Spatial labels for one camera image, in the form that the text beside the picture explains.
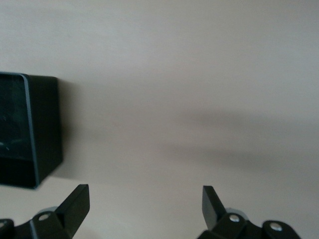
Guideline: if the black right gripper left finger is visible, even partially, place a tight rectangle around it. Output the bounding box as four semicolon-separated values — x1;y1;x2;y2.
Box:
0;184;90;239

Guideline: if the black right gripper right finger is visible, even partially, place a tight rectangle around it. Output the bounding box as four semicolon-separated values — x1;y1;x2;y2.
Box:
198;185;302;239

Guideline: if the black plastic box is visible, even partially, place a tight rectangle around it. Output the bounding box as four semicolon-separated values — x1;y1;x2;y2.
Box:
0;71;63;189

